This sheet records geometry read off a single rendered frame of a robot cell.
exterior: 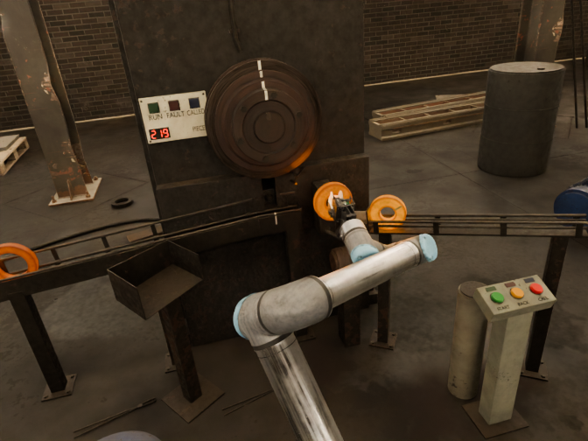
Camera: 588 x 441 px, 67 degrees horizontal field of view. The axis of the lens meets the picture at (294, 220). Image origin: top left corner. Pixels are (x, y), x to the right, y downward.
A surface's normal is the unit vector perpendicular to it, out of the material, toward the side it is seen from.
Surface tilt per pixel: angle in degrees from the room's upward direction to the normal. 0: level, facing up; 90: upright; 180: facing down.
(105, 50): 90
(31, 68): 90
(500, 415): 90
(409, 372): 0
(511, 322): 90
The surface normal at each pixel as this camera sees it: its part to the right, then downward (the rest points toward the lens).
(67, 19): 0.24, 0.42
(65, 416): -0.07, -0.89
